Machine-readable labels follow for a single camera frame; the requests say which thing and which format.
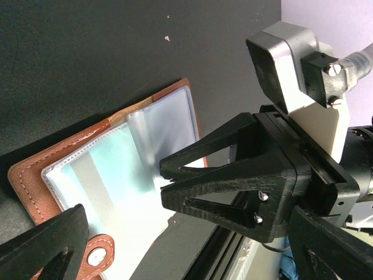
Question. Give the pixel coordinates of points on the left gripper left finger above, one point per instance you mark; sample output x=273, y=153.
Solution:
x=54, y=248

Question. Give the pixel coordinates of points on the blue cloth object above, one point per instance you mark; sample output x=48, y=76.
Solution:
x=287, y=267

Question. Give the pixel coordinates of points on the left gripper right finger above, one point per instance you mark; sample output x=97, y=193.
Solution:
x=322, y=250

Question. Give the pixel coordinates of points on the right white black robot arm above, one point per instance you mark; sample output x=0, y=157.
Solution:
x=356, y=160

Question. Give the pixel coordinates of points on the brown leather card holder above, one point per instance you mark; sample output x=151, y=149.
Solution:
x=25, y=178

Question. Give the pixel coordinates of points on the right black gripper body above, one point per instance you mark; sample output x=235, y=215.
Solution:
x=332, y=191

